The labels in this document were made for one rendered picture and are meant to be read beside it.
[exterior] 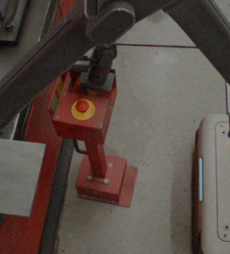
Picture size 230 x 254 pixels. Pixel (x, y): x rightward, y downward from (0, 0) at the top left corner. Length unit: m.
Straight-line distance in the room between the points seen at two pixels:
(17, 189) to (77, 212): 1.02
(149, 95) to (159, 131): 0.21
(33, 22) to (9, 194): 0.62
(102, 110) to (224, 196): 0.68
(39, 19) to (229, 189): 0.97
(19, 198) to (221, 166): 1.01
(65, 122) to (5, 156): 0.32
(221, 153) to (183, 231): 0.40
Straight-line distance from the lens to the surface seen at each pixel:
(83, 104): 1.33
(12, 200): 1.04
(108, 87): 1.35
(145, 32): 2.51
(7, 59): 1.39
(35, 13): 1.47
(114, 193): 1.93
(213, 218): 1.76
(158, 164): 2.11
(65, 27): 0.64
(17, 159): 1.07
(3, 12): 1.45
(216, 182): 1.81
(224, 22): 0.66
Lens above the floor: 1.95
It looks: 63 degrees down
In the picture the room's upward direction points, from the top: 5 degrees counter-clockwise
